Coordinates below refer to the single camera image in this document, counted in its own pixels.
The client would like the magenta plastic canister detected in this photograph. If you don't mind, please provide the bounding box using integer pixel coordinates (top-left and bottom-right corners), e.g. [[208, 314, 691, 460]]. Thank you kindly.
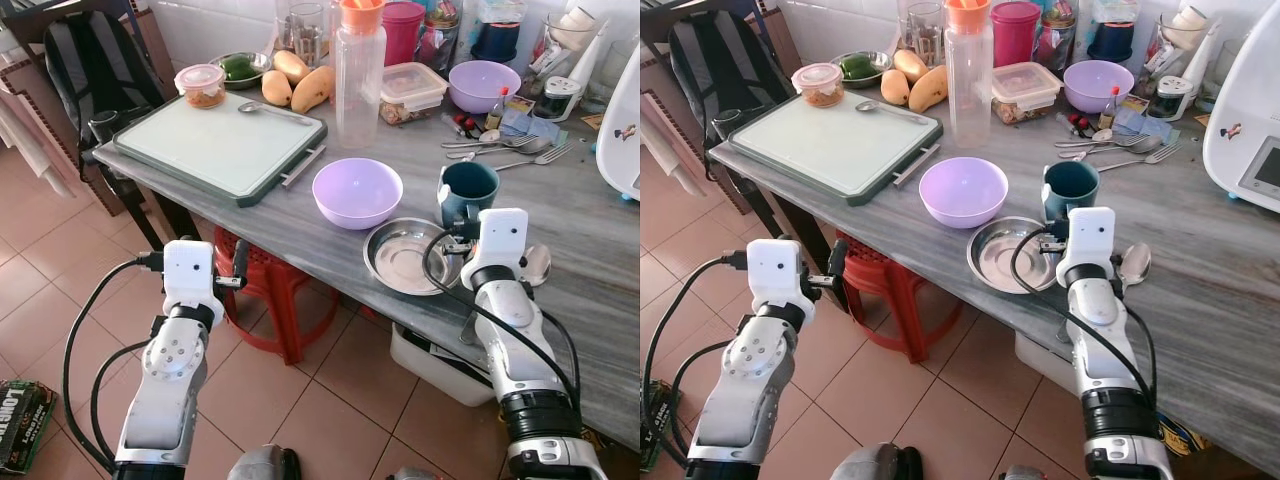
[[991, 1, 1042, 67], [382, 1, 427, 67]]

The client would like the grey robot leg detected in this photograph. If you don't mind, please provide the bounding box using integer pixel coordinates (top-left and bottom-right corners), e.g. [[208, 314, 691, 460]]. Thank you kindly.
[[228, 445, 301, 480], [830, 445, 923, 480]]

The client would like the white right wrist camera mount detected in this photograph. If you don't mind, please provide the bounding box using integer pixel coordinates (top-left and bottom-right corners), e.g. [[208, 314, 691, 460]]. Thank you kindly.
[[1064, 207, 1117, 282], [478, 208, 530, 277]]

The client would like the teal ceramic mug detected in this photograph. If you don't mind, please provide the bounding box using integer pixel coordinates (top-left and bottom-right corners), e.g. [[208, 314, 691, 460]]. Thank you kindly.
[[1042, 160, 1101, 224], [437, 161, 500, 227]]

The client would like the steel fork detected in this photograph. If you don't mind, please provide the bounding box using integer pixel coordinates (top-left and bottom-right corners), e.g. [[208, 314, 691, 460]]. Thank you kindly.
[[490, 143, 572, 173], [1097, 143, 1183, 173]]

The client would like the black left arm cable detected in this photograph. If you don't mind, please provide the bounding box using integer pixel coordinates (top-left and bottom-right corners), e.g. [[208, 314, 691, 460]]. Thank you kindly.
[[62, 253, 167, 471], [644, 252, 751, 469]]

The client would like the white kitchen appliance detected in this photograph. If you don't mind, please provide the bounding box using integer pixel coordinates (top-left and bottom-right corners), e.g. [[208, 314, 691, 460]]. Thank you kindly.
[[1203, 25, 1280, 214], [597, 40, 641, 202]]

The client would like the square clear food container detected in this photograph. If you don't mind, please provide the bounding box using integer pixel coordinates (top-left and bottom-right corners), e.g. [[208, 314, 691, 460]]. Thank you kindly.
[[991, 62, 1063, 125], [378, 62, 448, 126]]

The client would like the red plastic stool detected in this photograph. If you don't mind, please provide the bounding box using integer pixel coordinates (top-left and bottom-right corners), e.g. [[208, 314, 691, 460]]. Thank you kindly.
[[213, 225, 339, 365], [835, 230, 962, 364]]

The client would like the small white black device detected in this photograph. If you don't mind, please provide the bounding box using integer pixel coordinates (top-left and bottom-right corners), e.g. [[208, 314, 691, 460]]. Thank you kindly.
[[540, 75, 587, 122], [1150, 75, 1198, 122]]

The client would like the white plastic bin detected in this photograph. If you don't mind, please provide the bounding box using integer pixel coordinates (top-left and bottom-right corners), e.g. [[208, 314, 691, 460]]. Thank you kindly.
[[390, 322, 497, 407], [1015, 330, 1093, 399]]

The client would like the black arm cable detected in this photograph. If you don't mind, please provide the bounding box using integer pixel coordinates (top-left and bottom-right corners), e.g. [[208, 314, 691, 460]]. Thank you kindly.
[[62, 253, 167, 471], [422, 230, 583, 403], [644, 252, 751, 469], [1010, 228, 1159, 399]]

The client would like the steel spoon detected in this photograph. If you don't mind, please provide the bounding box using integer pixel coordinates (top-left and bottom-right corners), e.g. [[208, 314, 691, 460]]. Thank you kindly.
[[238, 100, 317, 127], [1117, 242, 1154, 292], [520, 243, 553, 289], [1056, 136, 1153, 160], [855, 99, 932, 125], [445, 137, 554, 160]]

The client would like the round steel plate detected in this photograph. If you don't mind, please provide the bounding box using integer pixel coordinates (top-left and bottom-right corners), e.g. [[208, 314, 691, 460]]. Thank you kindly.
[[967, 216, 1063, 295], [363, 217, 467, 297]]

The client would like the clear glass pitcher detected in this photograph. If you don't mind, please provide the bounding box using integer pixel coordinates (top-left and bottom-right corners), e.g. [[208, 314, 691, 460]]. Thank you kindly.
[[1158, 6, 1221, 77], [545, 8, 607, 77]]

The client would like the clear glass mug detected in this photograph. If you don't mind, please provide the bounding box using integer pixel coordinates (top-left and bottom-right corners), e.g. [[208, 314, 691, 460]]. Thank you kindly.
[[897, 0, 947, 67], [277, 0, 331, 67]]

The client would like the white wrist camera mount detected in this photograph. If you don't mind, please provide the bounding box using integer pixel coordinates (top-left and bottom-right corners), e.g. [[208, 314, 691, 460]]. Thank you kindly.
[[1064, 207, 1117, 282], [745, 238, 816, 321], [163, 240, 226, 317], [478, 208, 530, 277]]

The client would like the clear bottle with orange lid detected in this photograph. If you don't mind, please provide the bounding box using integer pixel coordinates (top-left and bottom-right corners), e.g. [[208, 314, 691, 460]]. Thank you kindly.
[[944, 0, 995, 149], [335, 0, 387, 149]]

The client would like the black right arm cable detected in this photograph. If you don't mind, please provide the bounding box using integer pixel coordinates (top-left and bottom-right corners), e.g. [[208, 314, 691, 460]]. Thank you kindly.
[[1010, 228, 1159, 399], [422, 230, 583, 403]]

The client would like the black backpack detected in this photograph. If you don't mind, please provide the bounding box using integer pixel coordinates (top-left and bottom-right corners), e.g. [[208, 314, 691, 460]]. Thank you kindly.
[[44, 15, 167, 143], [668, 10, 783, 143]]

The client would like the round container with red lid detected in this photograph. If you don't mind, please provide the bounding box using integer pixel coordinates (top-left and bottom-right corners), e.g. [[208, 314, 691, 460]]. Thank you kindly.
[[175, 64, 227, 109], [791, 63, 845, 108]]

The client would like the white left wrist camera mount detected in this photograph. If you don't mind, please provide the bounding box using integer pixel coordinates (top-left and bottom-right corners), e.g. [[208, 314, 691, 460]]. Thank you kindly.
[[745, 238, 816, 321], [163, 240, 226, 317]]

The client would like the printed cardboard box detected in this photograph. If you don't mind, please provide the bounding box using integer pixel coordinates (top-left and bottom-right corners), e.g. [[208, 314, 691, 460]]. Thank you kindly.
[[640, 380, 683, 473], [0, 380, 58, 474]]

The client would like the green-rimmed white cutting board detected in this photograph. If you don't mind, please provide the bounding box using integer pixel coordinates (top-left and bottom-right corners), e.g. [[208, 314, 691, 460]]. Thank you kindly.
[[727, 92, 944, 207], [112, 92, 328, 208]]

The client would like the purple plastic bowl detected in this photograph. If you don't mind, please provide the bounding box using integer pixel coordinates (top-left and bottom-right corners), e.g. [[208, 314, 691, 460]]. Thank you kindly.
[[918, 157, 1010, 230], [1063, 60, 1136, 114], [448, 60, 522, 114], [312, 158, 404, 231]]

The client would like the dark blue jar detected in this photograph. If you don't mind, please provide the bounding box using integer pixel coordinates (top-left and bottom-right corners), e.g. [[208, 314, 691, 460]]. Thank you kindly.
[[1086, 0, 1136, 63], [470, 0, 521, 63]]

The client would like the dark wooden chair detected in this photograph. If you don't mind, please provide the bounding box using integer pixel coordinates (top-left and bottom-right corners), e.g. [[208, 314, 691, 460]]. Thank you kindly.
[[0, 0, 181, 217], [640, 0, 796, 217]]

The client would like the small steel bowl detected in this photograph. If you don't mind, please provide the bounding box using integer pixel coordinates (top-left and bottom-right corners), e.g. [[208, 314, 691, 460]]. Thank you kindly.
[[210, 52, 274, 91], [830, 51, 892, 89]]

